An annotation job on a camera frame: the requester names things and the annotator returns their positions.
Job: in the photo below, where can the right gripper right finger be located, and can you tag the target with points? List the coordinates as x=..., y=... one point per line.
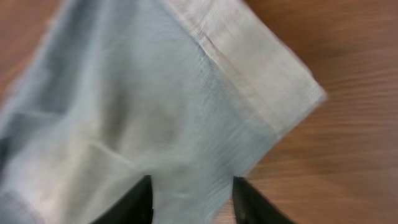
x=251, y=207

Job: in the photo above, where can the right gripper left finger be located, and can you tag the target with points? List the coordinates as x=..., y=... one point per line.
x=135, y=207

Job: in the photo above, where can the light blue denim shorts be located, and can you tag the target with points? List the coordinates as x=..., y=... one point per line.
x=189, y=92

